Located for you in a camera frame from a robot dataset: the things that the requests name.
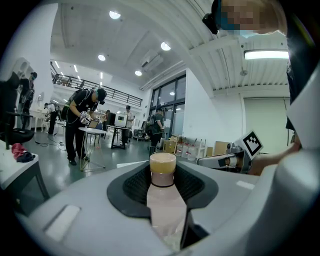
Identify pink bottle with beige cap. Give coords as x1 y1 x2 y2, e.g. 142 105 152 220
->
146 152 188 252

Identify person's black shirt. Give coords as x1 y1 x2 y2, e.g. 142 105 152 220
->
284 9 317 131

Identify clear water jug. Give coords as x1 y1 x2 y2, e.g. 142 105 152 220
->
186 143 199 162
175 142 188 158

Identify red cloth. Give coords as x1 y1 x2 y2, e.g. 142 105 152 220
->
11 142 29 161

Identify black-framed glass window wall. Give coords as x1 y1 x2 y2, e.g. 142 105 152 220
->
149 74 187 141

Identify dark cloth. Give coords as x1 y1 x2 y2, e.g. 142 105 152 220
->
16 151 36 163

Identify round white table thin legs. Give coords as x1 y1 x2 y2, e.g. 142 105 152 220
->
78 126 108 173

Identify cardboard box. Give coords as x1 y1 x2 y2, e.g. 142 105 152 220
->
162 135 184 154

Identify person's head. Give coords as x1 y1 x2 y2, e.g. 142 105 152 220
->
219 0 288 36

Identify black table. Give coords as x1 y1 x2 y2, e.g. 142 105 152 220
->
107 124 132 150

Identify person's right forearm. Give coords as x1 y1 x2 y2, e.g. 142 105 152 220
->
248 142 302 176

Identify black mezzanine railing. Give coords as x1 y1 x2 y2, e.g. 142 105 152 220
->
51 73 144 109

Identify rectangular ceiling light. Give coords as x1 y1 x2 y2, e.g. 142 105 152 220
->
243 49 290 61

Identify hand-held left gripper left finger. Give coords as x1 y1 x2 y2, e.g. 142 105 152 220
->
14 161 176 256

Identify black head-mounted camera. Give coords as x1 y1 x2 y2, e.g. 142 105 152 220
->
201 0 223 35

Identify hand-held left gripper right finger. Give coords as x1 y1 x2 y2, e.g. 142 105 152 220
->
174 161 272 256

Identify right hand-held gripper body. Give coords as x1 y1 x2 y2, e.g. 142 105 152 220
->
226 129 265 174

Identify white ceiling air conditioner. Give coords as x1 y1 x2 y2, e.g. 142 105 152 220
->
139 49 165 73

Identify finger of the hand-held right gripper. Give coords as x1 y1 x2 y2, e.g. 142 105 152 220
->
196 153 229 171

